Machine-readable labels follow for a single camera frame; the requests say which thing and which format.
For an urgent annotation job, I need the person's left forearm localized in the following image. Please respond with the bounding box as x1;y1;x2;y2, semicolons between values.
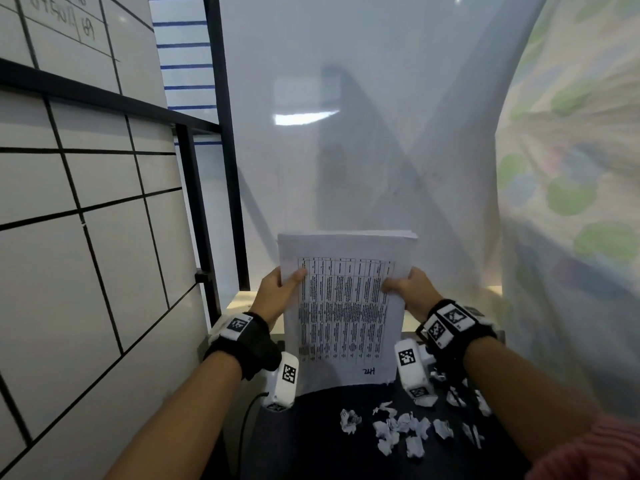
104;351;244;480

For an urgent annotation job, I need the pink knitted sleeve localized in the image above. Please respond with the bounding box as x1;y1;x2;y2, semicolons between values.
524;414;640;480

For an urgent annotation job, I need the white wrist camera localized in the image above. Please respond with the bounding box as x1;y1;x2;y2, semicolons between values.
393;338;437;401
259;352;300;413

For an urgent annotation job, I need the black metal frame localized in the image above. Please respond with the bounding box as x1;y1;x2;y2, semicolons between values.
0;0;251;326

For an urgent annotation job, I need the black wrist band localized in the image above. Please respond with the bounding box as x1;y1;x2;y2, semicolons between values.
415;299;499;371
203;312;283;381

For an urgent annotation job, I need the black left wrist band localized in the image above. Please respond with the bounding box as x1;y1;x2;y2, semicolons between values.
203;312;283;381

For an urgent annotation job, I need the white panel with blue stripes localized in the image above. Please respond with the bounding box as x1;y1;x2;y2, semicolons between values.
148;0;224;146

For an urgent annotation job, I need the floral patterned curtain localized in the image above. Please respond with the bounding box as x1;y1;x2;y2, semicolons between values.
494;0;640;420

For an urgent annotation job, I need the person's right forearm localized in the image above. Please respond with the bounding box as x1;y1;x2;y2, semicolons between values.
462;336;602;463

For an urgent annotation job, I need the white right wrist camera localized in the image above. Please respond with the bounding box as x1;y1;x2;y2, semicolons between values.
393;338;437;401

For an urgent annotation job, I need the stack of printed paper sheets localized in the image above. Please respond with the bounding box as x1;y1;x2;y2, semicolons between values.
277;230;419;396

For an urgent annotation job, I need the black mat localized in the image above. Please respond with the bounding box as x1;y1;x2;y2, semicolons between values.
220;333;532;480

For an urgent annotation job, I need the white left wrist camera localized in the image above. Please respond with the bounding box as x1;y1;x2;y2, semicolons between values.
259;352;300;413

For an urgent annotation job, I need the black cable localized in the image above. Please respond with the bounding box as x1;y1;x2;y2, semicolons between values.
236;392;271;480

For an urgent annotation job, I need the person's left hand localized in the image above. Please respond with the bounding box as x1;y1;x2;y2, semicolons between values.
249;267;309;331

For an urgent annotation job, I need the pile of crumpled paper scraps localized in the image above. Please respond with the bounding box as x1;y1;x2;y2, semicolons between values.
339;377;494;459

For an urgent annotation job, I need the white board with grid lines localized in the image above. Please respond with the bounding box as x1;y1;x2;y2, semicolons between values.
0;0;211;480

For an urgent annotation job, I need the person's right hand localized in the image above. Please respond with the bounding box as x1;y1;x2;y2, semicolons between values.
382;267;444;324

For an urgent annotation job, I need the black right wrist band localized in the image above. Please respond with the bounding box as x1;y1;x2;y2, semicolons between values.
415;299;499;371

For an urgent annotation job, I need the white translucent plastic sheet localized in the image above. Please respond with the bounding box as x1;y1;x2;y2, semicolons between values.
218;0;550;305

